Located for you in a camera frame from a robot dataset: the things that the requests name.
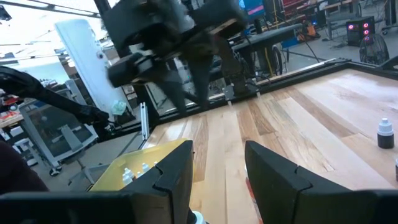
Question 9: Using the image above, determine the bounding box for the black desk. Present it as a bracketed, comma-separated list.
[231, 23, 304, 75]

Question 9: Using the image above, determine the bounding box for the black wire floor fan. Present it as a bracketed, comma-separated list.
[359, 33, 390, 66]

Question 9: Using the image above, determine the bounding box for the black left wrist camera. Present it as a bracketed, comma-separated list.
[107, 52, 158, 88]

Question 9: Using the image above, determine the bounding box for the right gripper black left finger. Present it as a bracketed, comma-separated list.
[123, 139, 195, 224]

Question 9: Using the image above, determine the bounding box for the black flat bar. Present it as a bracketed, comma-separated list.
[377, 55, 398, 72]

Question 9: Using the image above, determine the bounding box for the white pillar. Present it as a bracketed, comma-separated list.
[55, 19, 131, 122]

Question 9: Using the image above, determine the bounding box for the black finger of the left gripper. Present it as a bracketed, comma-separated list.
[186, 55, 216, 108]
[158, 73, 188, 114]

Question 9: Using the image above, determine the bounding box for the computer tower with pink fans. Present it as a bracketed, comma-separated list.
[346, 16, 376, 47]

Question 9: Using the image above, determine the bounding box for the silver aluminium extrusion post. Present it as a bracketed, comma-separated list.
[139, 102, 150, 141]

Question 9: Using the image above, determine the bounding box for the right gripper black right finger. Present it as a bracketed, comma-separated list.
[244, 140, 351, 224]

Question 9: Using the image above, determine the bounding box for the person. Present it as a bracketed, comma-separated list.
[0, 139, 49, 195]

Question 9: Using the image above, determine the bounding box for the orange and black equipment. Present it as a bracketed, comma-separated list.
[297, 21, 321, 43]

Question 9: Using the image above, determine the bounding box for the monitor with blue screen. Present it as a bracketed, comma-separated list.
[238, 0, 265, 21]

